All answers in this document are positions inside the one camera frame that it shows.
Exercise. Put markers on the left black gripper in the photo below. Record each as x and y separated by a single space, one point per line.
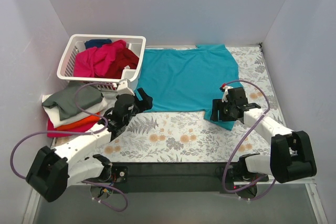
137 103

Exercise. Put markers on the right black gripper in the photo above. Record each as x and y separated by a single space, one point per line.
221 110

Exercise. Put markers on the teal t shirt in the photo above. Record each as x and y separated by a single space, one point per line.
187 80

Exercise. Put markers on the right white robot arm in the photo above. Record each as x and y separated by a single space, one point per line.
291 156

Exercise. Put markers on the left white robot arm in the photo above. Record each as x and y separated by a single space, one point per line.
55 169

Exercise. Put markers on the floral patterned table mat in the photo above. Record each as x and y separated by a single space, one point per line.
187 136

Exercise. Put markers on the orange folded t shirt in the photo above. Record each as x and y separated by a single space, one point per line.
90 119

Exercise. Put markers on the dark red t shirt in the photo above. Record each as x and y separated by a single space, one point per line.
125 58

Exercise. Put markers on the grey folded t shirt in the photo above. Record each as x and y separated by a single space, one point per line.
64 100

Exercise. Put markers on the white plastic laundry basket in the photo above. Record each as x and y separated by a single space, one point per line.
76 44

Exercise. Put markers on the pink t shirt in basket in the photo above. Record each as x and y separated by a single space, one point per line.
95 62

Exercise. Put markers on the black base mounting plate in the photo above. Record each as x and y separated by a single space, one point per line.
166 177

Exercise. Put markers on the navy blue t shirt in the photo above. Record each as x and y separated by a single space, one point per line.
97 43

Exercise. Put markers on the white folded t shirt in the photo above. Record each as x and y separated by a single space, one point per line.
54 114

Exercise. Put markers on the pink folded t shirt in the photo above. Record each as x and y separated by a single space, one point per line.
56 133

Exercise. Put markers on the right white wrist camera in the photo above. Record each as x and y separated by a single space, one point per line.
225 88

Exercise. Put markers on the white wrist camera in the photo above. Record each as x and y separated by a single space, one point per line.
123 87
225 88

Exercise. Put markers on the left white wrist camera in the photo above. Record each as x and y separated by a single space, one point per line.
123 87

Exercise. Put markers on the aluminium frame rail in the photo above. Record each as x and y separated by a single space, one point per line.
73 206

